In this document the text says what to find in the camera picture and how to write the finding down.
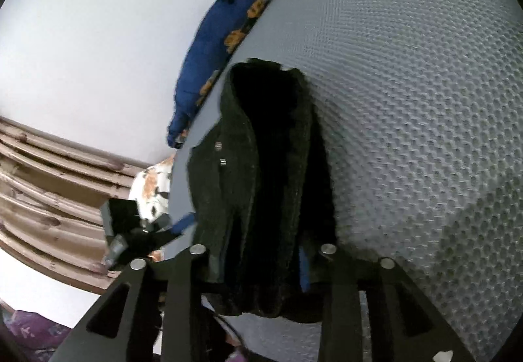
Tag brown striped curtain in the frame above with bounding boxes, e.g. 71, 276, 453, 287
1, 118, 143, 294

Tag grey mesh mattress pad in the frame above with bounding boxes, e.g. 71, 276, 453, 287
163, 0, 523, 362

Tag purple patterned sleeve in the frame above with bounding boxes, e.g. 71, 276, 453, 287
1, 309, 72, 362

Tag white floral pillow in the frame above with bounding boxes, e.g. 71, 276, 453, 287
128, 155, 175, 224

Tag black denim pants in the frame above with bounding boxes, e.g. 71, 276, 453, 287
187, 59, 336, 323

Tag blue floral blanket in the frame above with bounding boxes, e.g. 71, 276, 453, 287
167, 0, 271, 148

